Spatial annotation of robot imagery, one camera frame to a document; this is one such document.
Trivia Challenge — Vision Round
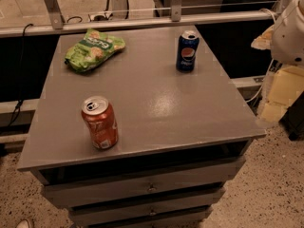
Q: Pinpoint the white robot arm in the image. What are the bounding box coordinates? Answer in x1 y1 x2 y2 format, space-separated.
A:
259 0 304 123

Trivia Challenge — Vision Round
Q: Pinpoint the metal guard rail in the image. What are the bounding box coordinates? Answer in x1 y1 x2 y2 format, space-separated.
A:
0 0 291 37

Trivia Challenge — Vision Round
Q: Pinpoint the blue Pepsi can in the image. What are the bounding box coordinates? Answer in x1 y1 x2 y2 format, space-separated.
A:
176 30 200 72

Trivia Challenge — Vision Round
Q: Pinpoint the black cable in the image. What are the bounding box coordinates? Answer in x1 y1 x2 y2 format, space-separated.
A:
5 23 34 129

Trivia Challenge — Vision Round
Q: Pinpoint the orange soda can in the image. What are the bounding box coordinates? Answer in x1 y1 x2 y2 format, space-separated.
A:
81 96 119 150

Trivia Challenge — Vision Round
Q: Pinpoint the white cable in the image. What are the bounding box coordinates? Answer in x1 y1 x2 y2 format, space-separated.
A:
245 59 276 105

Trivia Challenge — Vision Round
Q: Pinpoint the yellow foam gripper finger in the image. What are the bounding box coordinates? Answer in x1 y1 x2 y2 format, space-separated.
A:
260 66 304 123

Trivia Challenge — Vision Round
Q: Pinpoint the white power strip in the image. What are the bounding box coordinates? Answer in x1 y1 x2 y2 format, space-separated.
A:
88 12 113 22

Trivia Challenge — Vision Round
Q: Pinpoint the green rice chip bag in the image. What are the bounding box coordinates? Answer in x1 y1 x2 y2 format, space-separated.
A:
65 28 125 73

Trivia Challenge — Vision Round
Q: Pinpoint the white shoe tip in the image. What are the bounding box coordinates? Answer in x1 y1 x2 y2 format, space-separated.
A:
15 218 34 228

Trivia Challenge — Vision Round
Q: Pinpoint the grey drawer cabinet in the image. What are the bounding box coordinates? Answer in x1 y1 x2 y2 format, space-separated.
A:
18 28 263 228

